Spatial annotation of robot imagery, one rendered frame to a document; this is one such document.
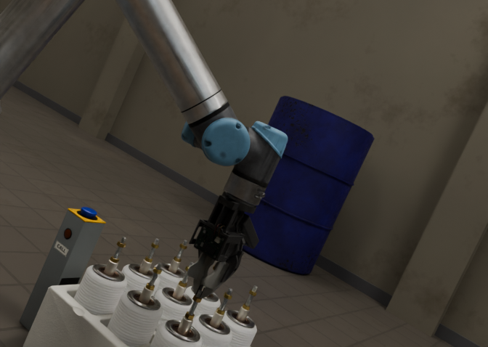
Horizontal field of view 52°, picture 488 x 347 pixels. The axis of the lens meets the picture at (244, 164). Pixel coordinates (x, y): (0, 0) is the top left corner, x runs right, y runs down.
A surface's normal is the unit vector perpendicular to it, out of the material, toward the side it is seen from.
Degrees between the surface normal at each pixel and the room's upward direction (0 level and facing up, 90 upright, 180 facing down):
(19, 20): 88
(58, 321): 90
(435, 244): 90
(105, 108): 90
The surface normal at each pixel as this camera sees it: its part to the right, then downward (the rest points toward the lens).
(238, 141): 0.17, 0.15
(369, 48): -0.51, -0.17
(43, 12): 0.39, 0.33
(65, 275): 0.77, 0.39
